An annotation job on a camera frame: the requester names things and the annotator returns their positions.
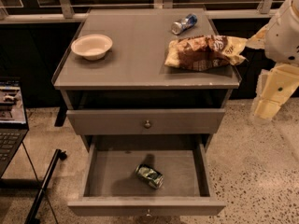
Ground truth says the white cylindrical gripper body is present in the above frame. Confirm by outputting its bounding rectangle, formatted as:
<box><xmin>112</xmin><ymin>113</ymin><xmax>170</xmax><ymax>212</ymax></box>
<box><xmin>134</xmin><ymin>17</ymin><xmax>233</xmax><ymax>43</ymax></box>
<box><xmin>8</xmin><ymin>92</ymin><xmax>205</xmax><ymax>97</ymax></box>
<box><xmin>261</xmin><ymin>63</ymin><xmax>299</xmax><ymax>105</ymax></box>

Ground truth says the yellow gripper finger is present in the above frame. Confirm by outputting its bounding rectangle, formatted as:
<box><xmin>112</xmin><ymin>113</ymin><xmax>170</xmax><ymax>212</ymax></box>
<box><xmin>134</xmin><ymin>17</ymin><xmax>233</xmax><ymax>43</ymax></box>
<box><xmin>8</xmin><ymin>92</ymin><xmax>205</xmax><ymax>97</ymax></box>
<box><xmin>246</xmin><ymin>24</ymin><xmax>268</xmax><ymax>49</ymax></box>
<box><xmin>253</xmin><ymin>99</ymin><xmax>281</xmax><ymax>119</ymax></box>

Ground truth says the green soda can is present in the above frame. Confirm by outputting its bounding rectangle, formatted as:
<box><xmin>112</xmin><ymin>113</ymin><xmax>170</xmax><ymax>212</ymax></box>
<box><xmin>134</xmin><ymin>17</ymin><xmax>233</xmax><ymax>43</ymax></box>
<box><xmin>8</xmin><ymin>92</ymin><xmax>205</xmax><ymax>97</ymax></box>
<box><xmin>135</xmin><ymin>164</ymin><xmax>164</xmax><ymax>189</ymax></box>

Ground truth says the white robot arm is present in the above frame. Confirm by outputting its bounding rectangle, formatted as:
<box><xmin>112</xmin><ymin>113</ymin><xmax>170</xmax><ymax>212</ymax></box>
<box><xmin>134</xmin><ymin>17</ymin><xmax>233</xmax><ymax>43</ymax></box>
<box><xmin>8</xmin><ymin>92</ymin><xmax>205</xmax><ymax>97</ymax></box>
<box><xmin>247</xmin><ymin>0</ymin><xmax>299</xmax><ymax>119</ymax></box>

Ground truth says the blue silver soda can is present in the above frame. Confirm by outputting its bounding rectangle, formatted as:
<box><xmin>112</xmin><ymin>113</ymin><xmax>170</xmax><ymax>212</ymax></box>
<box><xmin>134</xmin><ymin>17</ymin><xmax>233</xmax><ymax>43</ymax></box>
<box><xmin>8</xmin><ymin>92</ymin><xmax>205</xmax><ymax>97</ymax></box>
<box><xmin>171</xmin><ymin>14</ymin><xmax>197</xmax><ymax>35</ymax></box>

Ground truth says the grey drawer cabinet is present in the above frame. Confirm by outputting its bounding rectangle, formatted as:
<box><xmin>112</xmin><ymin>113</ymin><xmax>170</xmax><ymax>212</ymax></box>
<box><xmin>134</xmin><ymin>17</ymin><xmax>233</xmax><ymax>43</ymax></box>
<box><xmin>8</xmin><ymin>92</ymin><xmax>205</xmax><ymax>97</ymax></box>
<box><xmin>53</xmin><ymin>9</ymin><xmax>240</xmax><ymax>147</ymax></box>

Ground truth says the grey top drawer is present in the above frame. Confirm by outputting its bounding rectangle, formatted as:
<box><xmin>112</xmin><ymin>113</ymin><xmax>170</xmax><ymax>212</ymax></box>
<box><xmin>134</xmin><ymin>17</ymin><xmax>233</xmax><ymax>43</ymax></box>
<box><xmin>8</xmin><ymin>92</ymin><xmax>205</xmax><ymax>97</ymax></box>
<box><xmin>66</xmin><ymin>108</ymin><xmax>225</xmax><ymax>135</ymax></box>

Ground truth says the grey open middle drawer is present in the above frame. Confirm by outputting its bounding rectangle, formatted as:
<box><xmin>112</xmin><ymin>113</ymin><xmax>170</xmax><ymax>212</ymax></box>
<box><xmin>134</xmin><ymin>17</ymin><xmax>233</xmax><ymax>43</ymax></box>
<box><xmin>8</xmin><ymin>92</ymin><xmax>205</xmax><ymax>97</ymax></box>
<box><xmin>68</xmin><ymin>134</ymin><xmax>225</xmax><ymax>217</ymax></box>

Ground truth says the brown chip bag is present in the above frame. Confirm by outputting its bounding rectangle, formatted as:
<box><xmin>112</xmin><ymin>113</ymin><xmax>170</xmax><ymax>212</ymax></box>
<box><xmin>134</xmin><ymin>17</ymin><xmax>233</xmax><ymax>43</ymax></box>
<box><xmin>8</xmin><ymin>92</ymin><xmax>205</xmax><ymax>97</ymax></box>
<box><xmin>164</xmin><ymin>35</ymin><xmax>247</xmax><ymax>72</ymax></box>

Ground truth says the metal railing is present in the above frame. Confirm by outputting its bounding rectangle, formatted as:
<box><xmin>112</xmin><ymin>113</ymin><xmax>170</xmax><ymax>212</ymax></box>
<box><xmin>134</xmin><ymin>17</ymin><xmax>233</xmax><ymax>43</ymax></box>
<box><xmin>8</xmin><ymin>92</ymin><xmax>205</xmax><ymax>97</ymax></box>
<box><xmin>0</xmin><ymin>0</ymin><xmax>299</xmax><ymax>25</ymax></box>

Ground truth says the white bowl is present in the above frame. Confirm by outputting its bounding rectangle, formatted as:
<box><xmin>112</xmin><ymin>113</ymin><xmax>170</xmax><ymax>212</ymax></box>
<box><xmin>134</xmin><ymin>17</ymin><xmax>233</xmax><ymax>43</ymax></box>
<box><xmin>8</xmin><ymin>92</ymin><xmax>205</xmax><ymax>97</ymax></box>
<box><xmin>71</xmin><ymin>35</ymin><xmax>113</xmax><ymax>61</ymax></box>

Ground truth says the black laptop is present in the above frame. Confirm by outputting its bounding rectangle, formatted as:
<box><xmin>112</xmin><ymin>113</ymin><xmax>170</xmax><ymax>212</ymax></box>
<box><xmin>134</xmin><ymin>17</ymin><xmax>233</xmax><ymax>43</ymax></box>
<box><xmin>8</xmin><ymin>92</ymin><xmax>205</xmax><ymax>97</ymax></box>
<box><xmin>0</xmin><ymin>77</ymin><xmax>29</xmax><ymax>177</ymax></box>

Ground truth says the black stand leg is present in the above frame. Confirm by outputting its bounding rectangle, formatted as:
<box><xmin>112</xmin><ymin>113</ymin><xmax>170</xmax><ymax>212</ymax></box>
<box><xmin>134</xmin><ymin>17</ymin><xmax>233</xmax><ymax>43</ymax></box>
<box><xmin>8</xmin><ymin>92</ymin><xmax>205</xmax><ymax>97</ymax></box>
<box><xmin>24</xmin><ymin>149</ymin><xmax>67</xmax><ymax>224</ymax></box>

